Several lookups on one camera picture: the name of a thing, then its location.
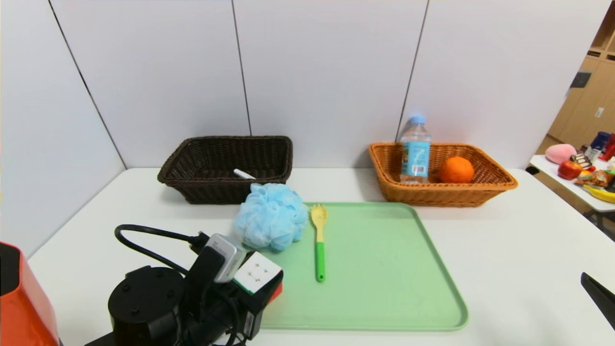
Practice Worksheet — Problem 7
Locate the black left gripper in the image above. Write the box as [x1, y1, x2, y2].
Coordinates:
[204, 270, 284, 341]

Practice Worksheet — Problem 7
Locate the multicolour puzzle cube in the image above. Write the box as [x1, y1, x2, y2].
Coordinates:
[233, 251, 284, 304]

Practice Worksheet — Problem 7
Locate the light blue bath loofah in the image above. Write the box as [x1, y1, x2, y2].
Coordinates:
[234, 183, 310, 253]

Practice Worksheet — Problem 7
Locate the clear water bottle blue label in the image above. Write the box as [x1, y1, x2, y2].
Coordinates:
[400, 115, 431, 184]

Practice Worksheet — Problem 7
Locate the orange fruit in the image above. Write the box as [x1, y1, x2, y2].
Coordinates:
[439, 156, 475, 184]

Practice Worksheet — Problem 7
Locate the dark brown wicker basket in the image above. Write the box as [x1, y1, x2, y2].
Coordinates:
[157, 135, 294, 205]

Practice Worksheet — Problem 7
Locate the orange wicker basket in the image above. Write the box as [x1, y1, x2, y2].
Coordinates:
[369, 142, 519, 208]

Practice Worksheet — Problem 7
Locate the light green plastic tray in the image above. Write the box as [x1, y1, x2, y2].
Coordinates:
[259, 202, 470, 333]

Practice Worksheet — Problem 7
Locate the white side table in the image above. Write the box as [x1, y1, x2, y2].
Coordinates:
[531, 154, 615, 226]

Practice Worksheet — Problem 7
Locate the pink peach toy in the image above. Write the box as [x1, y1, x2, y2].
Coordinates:
[545, 144, 577, 165]

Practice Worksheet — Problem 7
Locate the red apple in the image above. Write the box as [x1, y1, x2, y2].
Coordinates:
[558, 160, 583, 180]

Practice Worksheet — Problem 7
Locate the yellow banana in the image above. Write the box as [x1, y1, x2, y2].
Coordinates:
[583, 184, 615, 203]

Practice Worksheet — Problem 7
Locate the orange snack packet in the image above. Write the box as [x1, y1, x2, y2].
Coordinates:
[575, 169, 615, 187]

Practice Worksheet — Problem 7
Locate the blue and white can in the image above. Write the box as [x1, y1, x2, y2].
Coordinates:
[590, 131, 612, 152]

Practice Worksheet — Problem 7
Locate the light wooden cabinet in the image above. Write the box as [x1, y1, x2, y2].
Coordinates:
[548, 0, 615, 150]

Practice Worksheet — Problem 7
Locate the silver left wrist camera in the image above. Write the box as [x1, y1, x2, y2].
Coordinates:
[206, 234, 247, 284]

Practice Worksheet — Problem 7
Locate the yellow spork with green handle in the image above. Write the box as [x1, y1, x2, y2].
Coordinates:
[311, 204, 328, 283]

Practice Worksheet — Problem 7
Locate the black left camera cable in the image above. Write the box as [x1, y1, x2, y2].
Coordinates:
[114, 224, 210, 275]

